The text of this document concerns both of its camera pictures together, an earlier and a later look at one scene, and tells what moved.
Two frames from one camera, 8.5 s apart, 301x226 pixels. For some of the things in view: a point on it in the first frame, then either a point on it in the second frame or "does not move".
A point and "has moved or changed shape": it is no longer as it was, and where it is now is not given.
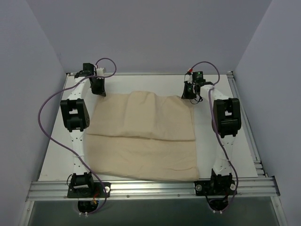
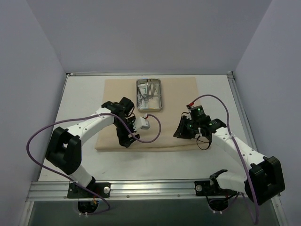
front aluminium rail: (265, 187) does not move
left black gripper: (98, 85) → (123, 133)
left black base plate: (97, 190) does not move
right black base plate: (215, 187) does not move
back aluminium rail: (152, 73) does not move
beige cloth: (142, 135) has moved or changed shape
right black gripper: (188, 90) → (188, 128)
